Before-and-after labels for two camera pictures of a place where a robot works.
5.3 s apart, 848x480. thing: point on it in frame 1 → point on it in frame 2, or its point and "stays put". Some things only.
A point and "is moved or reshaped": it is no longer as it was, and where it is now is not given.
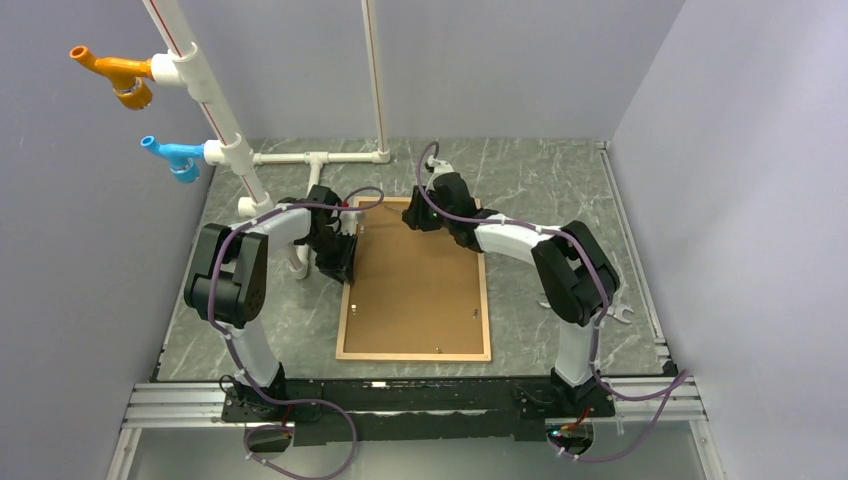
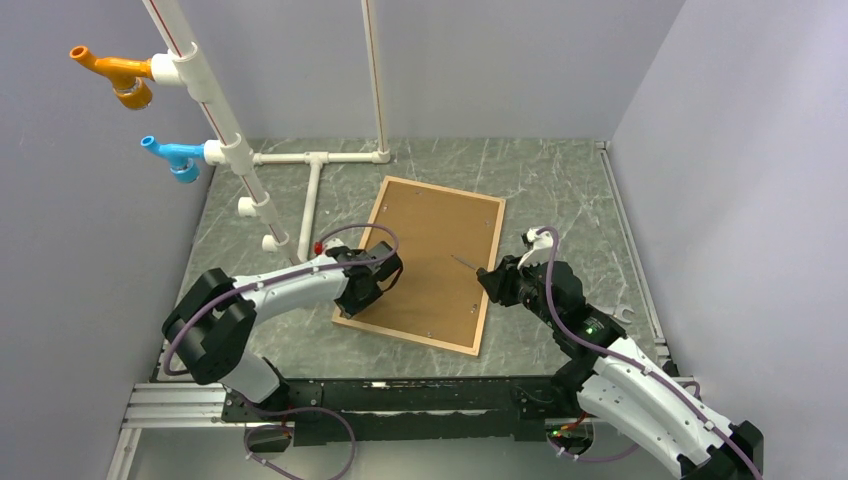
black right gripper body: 425,216 → 519,285
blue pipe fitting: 184,157 stays put
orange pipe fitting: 127,75 stays put
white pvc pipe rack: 178,66 stays put
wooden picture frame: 417,295 is moved or reshaped
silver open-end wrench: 614,310 stays put
